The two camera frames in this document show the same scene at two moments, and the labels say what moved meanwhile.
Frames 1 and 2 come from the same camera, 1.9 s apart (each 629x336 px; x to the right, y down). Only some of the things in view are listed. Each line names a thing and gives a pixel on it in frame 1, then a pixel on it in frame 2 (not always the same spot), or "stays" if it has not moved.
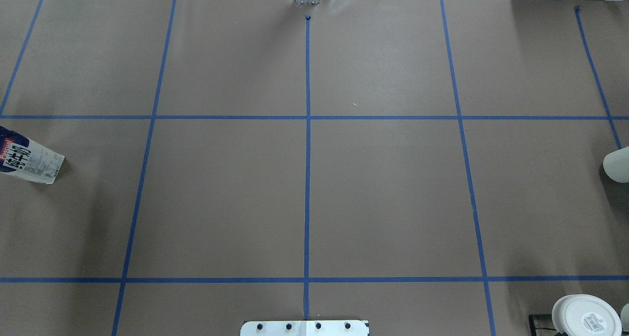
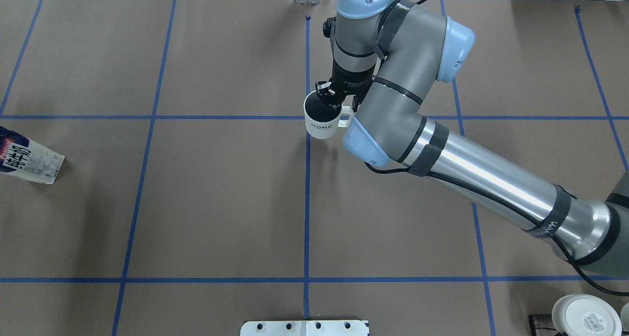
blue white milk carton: (21, 156) stays
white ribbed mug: (616, 165) → (324, 114)
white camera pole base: (305, 328) stays
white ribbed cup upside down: (580, 315) stays
